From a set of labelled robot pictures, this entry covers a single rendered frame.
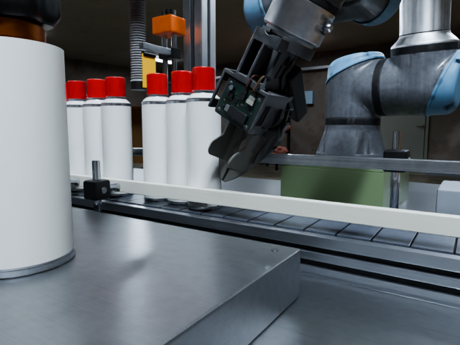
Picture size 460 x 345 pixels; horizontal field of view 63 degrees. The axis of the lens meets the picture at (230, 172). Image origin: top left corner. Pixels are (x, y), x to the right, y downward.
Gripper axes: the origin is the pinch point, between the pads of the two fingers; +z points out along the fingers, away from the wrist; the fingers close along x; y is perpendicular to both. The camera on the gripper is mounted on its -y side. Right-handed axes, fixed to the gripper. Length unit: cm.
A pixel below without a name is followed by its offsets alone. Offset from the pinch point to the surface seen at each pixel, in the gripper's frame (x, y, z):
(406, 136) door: -76, -843, 57
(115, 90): -25.3, 1.9, -0.1
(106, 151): -21.1, 3.3, 9.4
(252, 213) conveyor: 6.5, 1.0, 2.5
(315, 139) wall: -254, -862, 172
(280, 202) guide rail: 10.4, 4.9, -3.0
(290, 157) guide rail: 6.0, -2.7, -6.2
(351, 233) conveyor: 18.9, 3.5, -4.6
